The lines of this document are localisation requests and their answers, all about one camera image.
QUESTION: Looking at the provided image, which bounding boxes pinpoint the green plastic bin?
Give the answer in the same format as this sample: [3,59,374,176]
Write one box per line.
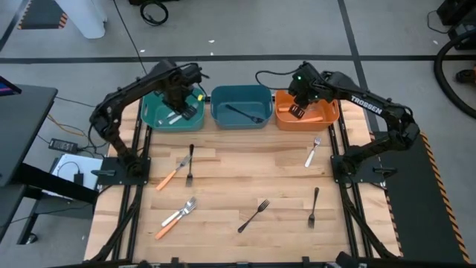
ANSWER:
[140,87,206,133]

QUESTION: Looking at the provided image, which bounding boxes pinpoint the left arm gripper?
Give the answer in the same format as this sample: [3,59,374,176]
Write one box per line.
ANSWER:
[162,76,199,121]

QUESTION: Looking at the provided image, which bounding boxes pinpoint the black desk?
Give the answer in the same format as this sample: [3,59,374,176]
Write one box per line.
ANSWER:
[0,83,100,246]

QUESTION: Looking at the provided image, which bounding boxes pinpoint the white box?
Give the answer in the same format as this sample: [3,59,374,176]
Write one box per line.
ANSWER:
[50,153,104,200]

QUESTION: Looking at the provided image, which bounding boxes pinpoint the dark teal plastic bin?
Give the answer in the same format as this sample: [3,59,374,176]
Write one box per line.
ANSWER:
[210,84,274,130]

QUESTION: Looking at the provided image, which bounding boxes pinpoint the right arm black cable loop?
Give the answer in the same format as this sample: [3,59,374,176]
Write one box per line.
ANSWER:
[254,68,298,91]

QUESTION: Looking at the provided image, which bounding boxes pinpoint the black mat with hazard stripes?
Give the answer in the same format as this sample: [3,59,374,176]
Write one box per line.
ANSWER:
[370,132,472,264]

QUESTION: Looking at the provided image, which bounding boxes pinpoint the orange plastic bin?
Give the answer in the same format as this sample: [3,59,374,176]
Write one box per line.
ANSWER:
[274,89,341,132]

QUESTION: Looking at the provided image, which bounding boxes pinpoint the long black floor cable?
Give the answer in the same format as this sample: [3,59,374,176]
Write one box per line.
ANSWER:
[112,0,153,75]

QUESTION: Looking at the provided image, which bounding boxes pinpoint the thick black hose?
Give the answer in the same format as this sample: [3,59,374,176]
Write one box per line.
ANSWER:
[433,31,476,120]

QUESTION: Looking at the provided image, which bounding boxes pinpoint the coiled black cable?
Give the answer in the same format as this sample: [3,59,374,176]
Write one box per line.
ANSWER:
[139,0,170,27]

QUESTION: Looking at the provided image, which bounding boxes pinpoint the small dark hazard-striped mat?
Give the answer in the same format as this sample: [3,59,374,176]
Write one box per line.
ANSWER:
[16,0,70,31]

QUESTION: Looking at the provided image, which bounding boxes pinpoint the black and red caster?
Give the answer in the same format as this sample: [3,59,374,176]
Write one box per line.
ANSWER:
[455,66,476,85]

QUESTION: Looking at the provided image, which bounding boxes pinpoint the black fork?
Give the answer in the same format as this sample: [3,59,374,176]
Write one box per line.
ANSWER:
[307,186,321,230]
[225,103,266,124]
[185,144,195,188]
[237,199,271,235]

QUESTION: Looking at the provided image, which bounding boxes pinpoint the laptop screen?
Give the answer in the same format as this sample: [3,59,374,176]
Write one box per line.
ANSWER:
[0,76,22,98]

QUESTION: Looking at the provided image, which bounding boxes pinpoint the yellow cable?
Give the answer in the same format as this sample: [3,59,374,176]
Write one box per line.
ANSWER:
[46,113,94,139]

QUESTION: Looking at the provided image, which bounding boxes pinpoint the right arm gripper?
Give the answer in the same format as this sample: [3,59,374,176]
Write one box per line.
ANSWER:
[288,61,328,120]

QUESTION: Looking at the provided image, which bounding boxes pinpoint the black aluminium table frame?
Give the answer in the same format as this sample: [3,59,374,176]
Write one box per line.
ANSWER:
[83,95,402,268]

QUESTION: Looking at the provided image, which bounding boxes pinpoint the white pillar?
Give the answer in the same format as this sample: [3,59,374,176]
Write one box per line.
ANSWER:
[54,0,109,40]

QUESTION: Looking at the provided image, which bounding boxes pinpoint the black power brick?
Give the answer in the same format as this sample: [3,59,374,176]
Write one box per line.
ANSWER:
[48,137,79,153]

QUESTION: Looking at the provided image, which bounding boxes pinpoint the black equipment case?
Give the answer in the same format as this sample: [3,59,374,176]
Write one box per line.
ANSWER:
[435,0,476,51]

